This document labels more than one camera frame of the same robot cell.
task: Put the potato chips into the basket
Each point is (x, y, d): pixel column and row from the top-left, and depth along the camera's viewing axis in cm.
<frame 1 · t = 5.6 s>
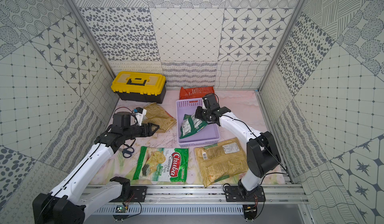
left hand: (153, 123, 78), fingers open
right hand: (196, 115, 88), fingers closed
yellow black toolbox: (140, 87, 103), point 17 cm above the table
red chips bag: (195, 92, 120), point 3 cm above the table
lilac plastic basket: (210, 134, 102), on the table
crumpled tan chips bag: (157, 115, 106), point 2 cm above the table
dark green chips bag: (190, 125, 92), point 10 cm above the table
green Chuba cassava chips bag: (162, 164, 85), on the table
flat tan chips bag: (221, 160, 84), point 4 cm above the table
scissors with dark handles: (127, 152, 89), point 2 cm above the table

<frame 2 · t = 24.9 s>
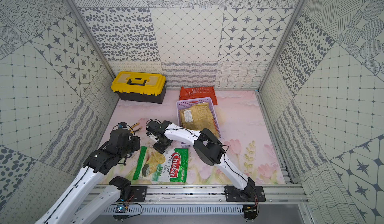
left hand: (135, 137, 76), fingers open
right hand: (164, 148, 89), fingers open
crumpled tan chips bag: (197, 117, 98), point 8 cm above the table
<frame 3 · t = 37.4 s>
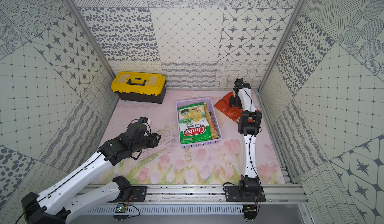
left hand: (157, 134, 76), fingers open
right hand: (236, 107, 107), fingers open
red chips bag: (233, 113, 107), point 2 cm above the table
green Chuba cassava chips bag: (193, 125, 92), point 10 cm above the table
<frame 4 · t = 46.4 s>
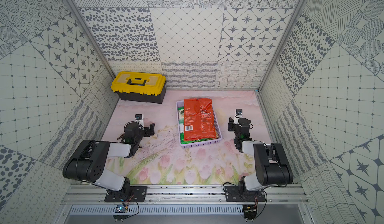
left hand: (145, 122, 94), fingers open
right hand: (234, 119, 94), fingers open
red chips bag: (199, 119, 94), point 10 cm above the table
